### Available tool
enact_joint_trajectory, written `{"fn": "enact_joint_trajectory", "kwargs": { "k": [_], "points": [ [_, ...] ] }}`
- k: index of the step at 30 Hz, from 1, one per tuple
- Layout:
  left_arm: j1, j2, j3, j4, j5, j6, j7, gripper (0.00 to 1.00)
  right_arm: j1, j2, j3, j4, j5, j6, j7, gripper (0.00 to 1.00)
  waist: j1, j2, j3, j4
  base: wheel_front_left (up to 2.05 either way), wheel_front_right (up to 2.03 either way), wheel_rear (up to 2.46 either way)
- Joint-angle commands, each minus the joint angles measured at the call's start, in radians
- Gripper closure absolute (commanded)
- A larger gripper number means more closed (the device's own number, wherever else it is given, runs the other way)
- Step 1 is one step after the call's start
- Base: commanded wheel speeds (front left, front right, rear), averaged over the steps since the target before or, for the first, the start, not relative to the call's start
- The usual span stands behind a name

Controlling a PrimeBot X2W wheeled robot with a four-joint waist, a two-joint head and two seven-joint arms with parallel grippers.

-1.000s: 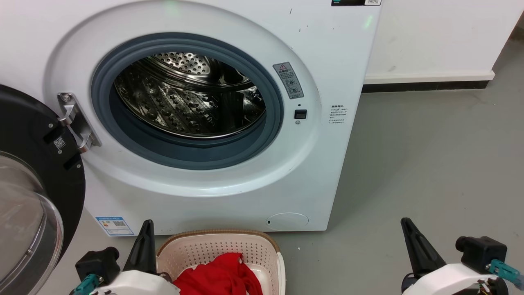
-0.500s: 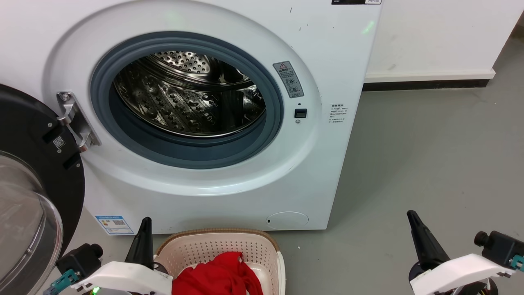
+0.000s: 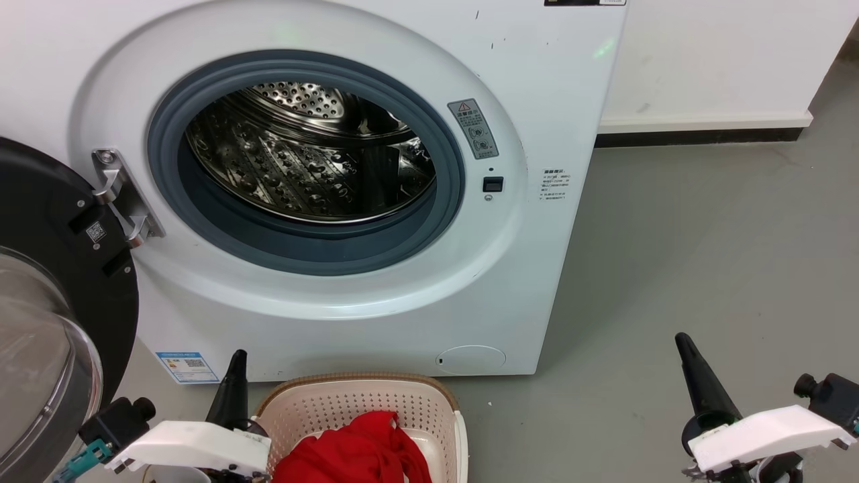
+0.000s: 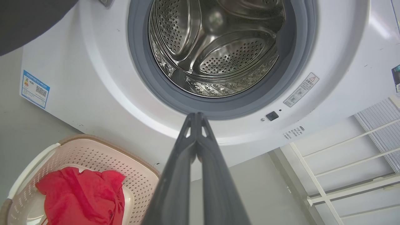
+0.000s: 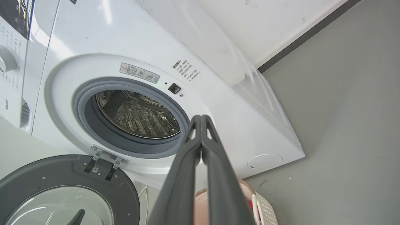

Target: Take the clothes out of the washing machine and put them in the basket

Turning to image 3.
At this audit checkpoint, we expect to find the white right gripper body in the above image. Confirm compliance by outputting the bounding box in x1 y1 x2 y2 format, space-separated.
681 405 858 483

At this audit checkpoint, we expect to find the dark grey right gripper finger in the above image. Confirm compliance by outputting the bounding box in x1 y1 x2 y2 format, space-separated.
674 332 743 457

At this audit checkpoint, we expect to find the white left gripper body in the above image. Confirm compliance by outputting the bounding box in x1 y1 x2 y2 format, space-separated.
106 419 272 483

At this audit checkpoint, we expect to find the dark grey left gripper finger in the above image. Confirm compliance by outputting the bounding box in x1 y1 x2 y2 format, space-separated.
205 349 250 431

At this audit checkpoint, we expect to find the red cloth garment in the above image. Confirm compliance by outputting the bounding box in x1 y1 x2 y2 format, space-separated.
272 411 434 483

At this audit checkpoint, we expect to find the cream perforated laundry basket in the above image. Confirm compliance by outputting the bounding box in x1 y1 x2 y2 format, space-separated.
255 373 468 483

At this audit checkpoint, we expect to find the stainless steel washing machine drum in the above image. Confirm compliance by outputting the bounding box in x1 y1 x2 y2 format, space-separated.
185 82 437 223

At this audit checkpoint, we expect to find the dark round washer door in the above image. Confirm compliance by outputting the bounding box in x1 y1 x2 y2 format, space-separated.
0 138 140 483

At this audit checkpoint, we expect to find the blue energy label sticker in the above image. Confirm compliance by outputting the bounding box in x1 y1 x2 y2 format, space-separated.
156 351 220 384

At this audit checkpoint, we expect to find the grey rubber door gasket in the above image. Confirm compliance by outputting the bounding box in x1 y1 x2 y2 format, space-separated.
148 50 466 276

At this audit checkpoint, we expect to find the white front-load washing machine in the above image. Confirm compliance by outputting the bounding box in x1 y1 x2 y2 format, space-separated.
0 0 628 384

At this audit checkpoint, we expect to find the chrome door hinge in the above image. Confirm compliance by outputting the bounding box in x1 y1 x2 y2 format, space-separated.
92 149 166 249

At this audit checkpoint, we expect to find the round white filter cover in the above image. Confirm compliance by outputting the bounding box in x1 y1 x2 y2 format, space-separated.
436 345 507 375

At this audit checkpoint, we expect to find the black baseboard strip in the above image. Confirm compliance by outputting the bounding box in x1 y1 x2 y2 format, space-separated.
596 126 805 148

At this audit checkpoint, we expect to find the white text sticker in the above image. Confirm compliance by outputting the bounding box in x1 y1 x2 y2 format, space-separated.
540 168 572 202

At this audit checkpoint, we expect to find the grey warning sticker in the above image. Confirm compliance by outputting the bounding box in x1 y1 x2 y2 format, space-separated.
448 99 499 160

